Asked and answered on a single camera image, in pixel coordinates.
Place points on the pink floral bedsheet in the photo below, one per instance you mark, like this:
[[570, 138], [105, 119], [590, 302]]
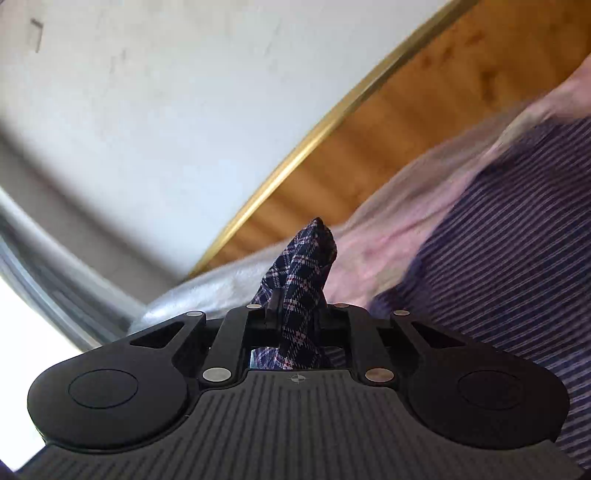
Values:
[[392, 221]]

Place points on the wooden panel board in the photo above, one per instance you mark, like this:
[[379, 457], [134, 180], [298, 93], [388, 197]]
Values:
[[392, 115]]

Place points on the navy plaid shirt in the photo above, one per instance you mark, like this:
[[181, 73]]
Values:
[[304, 277]]

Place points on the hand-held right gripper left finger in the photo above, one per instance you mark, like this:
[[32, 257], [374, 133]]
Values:
[[273, 307]]

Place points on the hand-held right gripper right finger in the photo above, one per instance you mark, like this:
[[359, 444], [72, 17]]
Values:
[[333, 323]]

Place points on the grey window frame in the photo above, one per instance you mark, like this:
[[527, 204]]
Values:
[[46, 258]]

